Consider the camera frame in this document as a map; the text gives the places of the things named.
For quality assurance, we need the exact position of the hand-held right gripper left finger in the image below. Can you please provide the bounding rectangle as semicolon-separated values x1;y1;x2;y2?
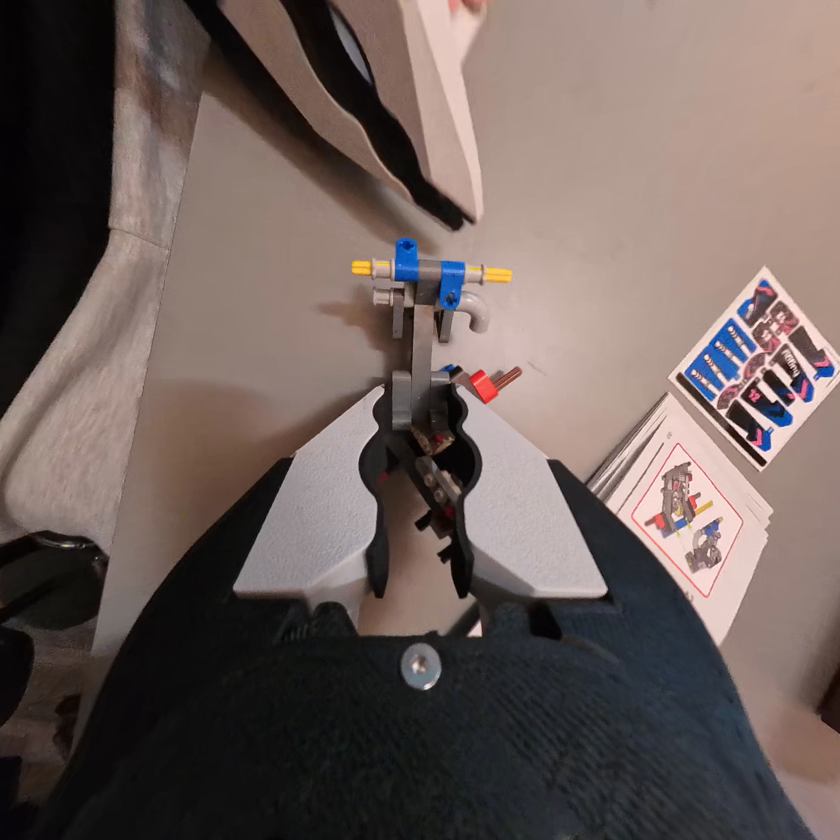
231;385;395;614

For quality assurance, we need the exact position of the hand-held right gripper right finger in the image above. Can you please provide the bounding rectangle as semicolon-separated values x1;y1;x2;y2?
449;385;611;614

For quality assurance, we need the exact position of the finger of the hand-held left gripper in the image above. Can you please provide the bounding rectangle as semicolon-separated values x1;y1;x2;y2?
187;0;466;232
331;0;488;225

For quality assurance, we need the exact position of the grey lego assembly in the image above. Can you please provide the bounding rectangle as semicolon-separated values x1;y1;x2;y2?
351;238;524;573

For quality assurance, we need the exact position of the lego instruction booklet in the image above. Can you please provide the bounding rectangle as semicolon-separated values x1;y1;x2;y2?
586;392;774;648

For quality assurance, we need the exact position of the lego sticker sheet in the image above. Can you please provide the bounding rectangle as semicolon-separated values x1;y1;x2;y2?
668;265;840;473

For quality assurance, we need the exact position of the black garment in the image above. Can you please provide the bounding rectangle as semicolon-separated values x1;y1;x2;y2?
0;0;118;421

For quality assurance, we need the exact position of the grey sweatshirt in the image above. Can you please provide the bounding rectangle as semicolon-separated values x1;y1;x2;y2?
0;0;212;547

